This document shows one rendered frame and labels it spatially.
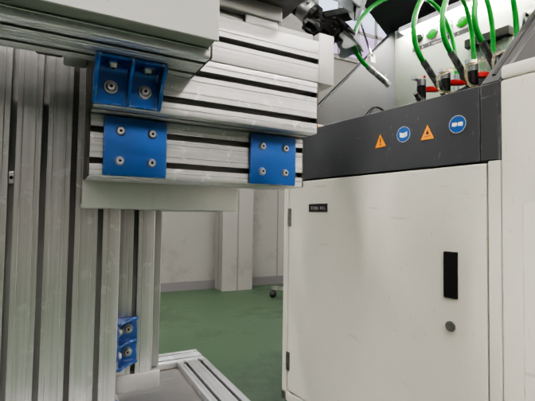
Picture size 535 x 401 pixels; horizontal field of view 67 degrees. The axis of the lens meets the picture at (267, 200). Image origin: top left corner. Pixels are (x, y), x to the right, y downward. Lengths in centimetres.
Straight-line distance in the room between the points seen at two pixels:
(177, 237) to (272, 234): 97
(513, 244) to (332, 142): 56
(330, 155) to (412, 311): 49
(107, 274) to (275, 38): 49
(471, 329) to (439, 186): 31
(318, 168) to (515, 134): 56
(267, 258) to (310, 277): 282
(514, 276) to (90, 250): 78
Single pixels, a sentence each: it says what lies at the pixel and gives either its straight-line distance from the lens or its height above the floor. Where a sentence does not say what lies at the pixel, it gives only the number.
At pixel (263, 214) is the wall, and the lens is 403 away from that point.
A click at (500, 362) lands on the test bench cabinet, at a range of 96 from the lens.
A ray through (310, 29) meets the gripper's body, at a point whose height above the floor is 128.
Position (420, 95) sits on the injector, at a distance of 136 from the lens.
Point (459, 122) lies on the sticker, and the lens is 98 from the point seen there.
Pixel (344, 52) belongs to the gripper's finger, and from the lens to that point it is 141.
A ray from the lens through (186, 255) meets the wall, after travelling 376.
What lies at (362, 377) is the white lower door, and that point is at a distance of 119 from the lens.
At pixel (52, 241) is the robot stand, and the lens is 76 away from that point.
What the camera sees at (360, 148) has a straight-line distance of 114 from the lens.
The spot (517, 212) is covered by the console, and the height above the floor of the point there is 69.
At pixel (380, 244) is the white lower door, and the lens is 108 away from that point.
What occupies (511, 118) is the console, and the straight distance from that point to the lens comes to 93.
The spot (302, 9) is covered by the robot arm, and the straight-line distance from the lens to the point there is 144.
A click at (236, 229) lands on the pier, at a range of 370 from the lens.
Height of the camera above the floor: 67
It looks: 2 degrees up
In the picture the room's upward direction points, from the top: 1 degrees clockwise
